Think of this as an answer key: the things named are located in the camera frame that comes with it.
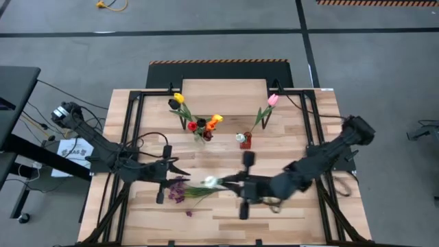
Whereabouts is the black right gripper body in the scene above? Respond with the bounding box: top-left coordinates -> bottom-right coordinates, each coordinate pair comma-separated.
239,174 -> 277,204

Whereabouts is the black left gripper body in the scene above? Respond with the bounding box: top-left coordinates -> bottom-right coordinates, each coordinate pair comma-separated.
149,160 -> 173,183

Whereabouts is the purple flower bunch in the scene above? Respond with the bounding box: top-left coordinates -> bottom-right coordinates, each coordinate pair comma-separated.
167,176 -> 227,204

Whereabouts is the red glass vase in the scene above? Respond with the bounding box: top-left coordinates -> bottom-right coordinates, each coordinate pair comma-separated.
239,132 -> 253,150

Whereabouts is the clear glass vase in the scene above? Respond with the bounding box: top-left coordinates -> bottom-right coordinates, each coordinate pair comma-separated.
193,130 -> 210,145

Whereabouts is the yellow tulip with orange tip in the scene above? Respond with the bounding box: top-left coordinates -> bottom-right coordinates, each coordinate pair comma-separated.
173,92 -> 196,124

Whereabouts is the pink tulip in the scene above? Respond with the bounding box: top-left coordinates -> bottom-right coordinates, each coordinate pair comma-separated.
247,93 -> 279,137

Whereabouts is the white printed paper sheet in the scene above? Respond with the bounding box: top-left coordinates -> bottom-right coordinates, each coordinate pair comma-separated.
51,138 -> 95,178

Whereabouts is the black hazard striped floor mat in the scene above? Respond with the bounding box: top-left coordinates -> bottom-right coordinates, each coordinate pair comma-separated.
146,58 -> 294,89

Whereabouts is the black desk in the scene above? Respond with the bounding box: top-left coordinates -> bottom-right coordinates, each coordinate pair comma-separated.
0,64 -> 92,224

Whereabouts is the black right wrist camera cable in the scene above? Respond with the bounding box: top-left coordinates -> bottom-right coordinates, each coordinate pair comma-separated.
262,195 -> 285,214

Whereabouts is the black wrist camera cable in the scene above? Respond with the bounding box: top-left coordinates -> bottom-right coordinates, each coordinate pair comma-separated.
118,132 -> 179,169
262,195 -> 285,214

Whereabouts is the black left wrist camera cable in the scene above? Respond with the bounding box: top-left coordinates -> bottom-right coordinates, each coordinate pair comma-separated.
118,132 -> 179,169

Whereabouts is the black aluminium rig frame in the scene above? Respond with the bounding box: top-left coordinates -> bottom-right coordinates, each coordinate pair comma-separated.
78,87 -> 375,246

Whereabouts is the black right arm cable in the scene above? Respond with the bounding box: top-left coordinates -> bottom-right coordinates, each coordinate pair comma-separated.
272,79 -> 347,121

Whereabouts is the yellow extension cord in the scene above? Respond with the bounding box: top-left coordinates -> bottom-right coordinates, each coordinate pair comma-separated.
95,0 -> 128,12

